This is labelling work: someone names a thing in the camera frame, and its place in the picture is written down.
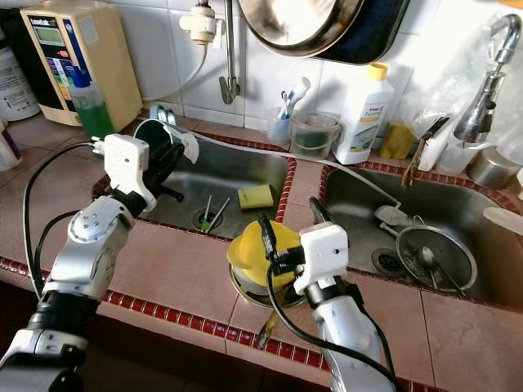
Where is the yellow plastic bowl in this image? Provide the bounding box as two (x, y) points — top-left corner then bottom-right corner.
(227, 220), (303, 288)

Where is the teal rabbit mug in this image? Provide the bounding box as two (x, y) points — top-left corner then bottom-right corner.
(133, 105), (201, 164)

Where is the stainless steel bowl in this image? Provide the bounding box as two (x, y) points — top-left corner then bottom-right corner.
(229, 265), (303, 310)

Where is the steel fork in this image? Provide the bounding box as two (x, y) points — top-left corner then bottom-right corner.
(257, 306), (283, 350)

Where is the stainless steel sink basin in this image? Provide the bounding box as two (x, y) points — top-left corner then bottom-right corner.
(90, 135), (297, 239)
(319, 163), (523, 315)

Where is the bright yellow sponge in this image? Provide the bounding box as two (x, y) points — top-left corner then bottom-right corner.
(237, 184), (276, 211)

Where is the clear small plastic bucket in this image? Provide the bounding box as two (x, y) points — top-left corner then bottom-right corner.
(290, 110), (342, 160)

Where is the green dish soap bottle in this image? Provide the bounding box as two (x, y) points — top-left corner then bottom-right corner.
(67, 67), (115, 140)

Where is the clear toothbrush cup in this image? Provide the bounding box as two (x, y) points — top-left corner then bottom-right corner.
(266, 106), (291, 144)

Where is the white water tube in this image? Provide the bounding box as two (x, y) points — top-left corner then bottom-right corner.
(143, 45), (209, 103)

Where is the white yellow-capped detergent bottle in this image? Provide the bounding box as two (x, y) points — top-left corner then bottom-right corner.
(333, 61), (395, 167)

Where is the dull yellow sponge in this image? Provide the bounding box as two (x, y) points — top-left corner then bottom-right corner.
(378, 121), (418, 160)

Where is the beige water purifier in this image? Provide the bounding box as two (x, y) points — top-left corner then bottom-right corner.
(2, 0), (144, 131)

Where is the steel spoon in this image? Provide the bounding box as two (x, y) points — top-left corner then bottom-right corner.
(417, 245), (450, 287)

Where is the white black-topped dish brush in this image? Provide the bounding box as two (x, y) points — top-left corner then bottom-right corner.
(417, 114), (452, 172)

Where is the steel pot lid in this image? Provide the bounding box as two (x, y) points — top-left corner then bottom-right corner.
(396, 225), (479, 293)

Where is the white tube valve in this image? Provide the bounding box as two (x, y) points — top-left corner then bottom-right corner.
(180, 4), (217, 46)

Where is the clear plastic cup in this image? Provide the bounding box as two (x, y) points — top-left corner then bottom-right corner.
(437, 135), (491, 174)

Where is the white printed mug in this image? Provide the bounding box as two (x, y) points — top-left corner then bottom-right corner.
(0, 127), (23, 170)

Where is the white plastic jug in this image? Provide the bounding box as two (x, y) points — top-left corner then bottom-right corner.
(0, 45), (42, 123)

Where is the small steel cup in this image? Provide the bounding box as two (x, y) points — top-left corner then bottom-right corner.
(466, 147), (520, 190)

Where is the clear plastic bag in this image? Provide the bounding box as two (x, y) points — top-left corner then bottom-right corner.
(400, 33), (507, 131)

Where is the chrome pull-out faucet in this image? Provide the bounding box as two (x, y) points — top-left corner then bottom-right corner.
(454, 12), (523, 146)

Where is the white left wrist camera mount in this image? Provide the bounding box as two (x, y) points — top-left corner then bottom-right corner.
(102, 135), (158, 213)

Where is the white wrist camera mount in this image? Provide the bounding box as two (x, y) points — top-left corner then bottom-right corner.
(102, 135), (158, 213)
(294, 222), (350, 296)

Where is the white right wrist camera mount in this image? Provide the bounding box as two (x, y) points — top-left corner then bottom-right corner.
(294, 222), (350, 296)

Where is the steel wall tap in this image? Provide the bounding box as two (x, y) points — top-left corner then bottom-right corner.
(219, 0), (242, 105)

